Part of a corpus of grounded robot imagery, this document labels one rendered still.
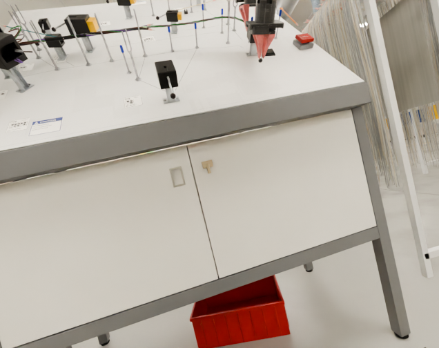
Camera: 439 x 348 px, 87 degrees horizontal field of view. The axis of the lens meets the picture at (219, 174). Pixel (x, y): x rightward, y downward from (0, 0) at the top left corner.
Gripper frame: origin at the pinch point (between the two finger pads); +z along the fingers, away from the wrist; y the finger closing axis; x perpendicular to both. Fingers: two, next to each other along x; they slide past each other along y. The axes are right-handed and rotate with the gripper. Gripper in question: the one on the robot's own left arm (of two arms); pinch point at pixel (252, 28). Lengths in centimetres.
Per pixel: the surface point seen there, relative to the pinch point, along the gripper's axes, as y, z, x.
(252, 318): 10, 101, 40
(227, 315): 20, 100, 38
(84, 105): 54, 17, 21
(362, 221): -26, 58, 41
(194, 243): 29, 54, 44
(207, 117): 21.0, 21.9, 30.8
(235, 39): 3.5, 2.8, -11.0
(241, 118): 11.5, 23.1, 30.6
